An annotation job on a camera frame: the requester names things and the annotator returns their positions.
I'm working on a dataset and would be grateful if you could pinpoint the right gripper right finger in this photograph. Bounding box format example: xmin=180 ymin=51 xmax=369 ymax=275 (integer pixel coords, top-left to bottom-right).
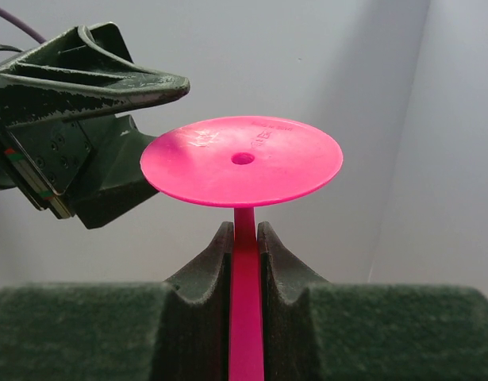
xmin=258 ymin=222 xmax=488 ymax=380

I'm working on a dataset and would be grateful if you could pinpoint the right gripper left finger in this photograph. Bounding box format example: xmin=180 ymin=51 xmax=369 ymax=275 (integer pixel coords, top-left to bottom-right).
xmin=0 ymin=222 xmax=232 ymax=380

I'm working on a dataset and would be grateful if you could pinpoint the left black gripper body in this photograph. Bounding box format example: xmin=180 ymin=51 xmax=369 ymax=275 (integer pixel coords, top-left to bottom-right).
xmin=0 ymin=110 xmax=97 ymax=219

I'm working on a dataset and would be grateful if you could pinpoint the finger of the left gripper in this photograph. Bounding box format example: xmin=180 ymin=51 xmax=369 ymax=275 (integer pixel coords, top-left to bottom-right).
xmin=0 ymin=22 xmax=190 ymax=127
xmin=68 ymin=115 xmax=158 ymax=229

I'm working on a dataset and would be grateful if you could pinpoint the pink plastic goblet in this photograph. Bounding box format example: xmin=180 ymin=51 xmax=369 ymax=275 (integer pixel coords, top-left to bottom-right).
xmin=140 ymin=116 xmax=344 ymax=380

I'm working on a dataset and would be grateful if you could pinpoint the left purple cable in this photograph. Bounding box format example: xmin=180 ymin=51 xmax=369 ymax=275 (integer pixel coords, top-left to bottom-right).
xmin=0 ymin=6 xmax=48 ymax=44

